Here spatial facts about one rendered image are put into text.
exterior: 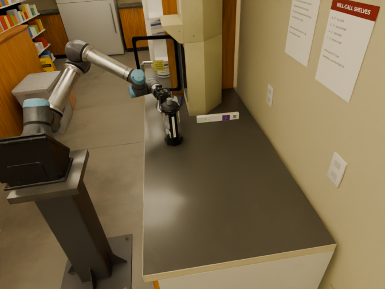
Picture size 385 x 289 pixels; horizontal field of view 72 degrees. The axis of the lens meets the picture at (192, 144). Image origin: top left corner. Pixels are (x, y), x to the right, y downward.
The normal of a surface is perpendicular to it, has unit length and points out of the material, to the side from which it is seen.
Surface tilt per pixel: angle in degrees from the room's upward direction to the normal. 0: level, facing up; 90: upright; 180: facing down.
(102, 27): 90
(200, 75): 90
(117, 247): 0
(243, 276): 90
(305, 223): 0
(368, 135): 90
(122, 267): 0
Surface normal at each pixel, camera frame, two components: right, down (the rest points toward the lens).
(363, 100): -0.99, 0.13
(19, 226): -0.06, -0.81
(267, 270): 0.14, 0.58
